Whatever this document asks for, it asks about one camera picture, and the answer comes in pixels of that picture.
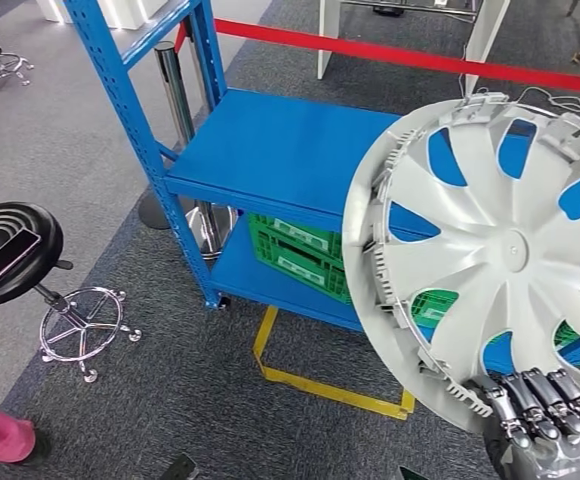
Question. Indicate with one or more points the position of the chrome stool base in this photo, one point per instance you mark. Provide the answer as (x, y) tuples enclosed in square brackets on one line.
[(0, 66)]

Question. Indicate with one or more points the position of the blue metal shelf rack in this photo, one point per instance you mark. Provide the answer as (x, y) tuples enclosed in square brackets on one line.
[(280, 146)]

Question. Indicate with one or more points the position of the chrome stanchion post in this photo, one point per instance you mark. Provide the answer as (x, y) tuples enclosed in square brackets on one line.
[(180, 106), (197, 73)]

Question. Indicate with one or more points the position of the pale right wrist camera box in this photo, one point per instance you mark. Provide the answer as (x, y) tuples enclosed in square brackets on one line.
[(412, 474)]

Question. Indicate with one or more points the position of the white plinth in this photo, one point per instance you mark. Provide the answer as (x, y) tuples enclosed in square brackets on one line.
[(120, 13)]

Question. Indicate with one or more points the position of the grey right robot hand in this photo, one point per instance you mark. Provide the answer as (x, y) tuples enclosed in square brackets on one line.
[(560, 457)]

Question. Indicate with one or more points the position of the yellow floor tape frame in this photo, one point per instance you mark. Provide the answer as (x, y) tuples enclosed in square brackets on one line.
[(320, 391)]

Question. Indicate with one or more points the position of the silver plastic hubcap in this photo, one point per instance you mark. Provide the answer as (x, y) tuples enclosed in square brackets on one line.
[(470, 278)]

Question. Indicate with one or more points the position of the black post with flat base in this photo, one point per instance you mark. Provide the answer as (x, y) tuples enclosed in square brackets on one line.
[(150, 212)]

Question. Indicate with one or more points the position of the red barrier belt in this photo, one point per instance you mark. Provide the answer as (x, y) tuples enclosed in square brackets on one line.
[(370, 53)]

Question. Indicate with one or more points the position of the dark smartphone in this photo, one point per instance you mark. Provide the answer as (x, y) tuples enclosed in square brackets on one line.
[(5, 255)]

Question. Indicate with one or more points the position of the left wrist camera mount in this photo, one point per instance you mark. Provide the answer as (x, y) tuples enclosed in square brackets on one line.
[(180, 468)]

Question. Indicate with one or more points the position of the black round stool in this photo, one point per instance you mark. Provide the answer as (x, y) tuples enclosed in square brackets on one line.
[(50, 258)]

